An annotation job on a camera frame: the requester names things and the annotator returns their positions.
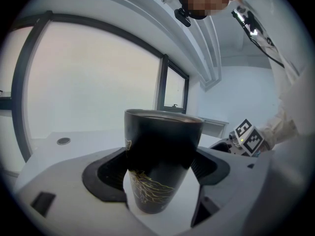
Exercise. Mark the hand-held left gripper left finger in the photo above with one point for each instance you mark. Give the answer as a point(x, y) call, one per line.
point(73, 205)

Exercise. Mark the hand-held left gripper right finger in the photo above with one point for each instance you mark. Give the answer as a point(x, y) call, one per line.
point(241, 193)

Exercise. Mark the black head-mounted camera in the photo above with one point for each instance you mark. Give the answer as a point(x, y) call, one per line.
point(183, 17)

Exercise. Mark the black tumbler with gold pattern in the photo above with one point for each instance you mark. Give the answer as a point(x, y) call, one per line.
point(160, 151)

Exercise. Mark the black framed window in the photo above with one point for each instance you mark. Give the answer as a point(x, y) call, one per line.
point(174, 90)
point(93, 82)
point(14, 65)

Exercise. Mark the black chest-mounted device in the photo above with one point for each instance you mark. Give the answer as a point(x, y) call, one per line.
point(251, 21)

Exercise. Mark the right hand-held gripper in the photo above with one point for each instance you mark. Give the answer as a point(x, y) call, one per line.
point(248, 139)

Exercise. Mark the round grey table grommet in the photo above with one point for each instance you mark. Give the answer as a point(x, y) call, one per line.
point(63, 141)

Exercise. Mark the person's right forearm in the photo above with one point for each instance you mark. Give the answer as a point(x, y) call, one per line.
point(278, 129)

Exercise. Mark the person's torso white jacket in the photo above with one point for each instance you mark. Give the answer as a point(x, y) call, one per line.
point(295, 45)

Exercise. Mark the white side desk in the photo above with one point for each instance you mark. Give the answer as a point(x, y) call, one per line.
point(214, 128)

